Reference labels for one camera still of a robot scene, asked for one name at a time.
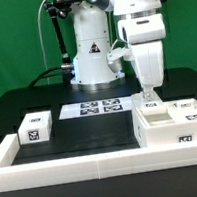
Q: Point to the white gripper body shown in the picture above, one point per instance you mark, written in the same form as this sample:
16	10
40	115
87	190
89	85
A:
148	64

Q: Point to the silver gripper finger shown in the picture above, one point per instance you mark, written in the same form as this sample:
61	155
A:
148	93

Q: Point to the white door panel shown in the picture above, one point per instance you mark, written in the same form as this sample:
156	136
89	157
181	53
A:
139	102
183	110

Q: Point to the white cabinet box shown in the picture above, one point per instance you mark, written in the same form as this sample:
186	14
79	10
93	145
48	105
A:
154	126

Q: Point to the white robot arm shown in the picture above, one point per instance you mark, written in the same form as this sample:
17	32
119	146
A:
109	31

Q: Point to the flat white tagged panel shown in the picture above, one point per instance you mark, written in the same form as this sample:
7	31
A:
95	108

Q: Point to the small white tagged block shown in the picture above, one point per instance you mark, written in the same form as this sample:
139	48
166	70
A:
36	127

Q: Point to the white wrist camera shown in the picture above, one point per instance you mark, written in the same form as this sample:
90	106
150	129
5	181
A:
114	58

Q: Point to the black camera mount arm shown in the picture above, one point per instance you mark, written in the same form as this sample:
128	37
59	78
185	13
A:
67	65

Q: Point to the white U-shaped fence frame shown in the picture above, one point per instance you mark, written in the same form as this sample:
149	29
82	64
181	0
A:
90	167

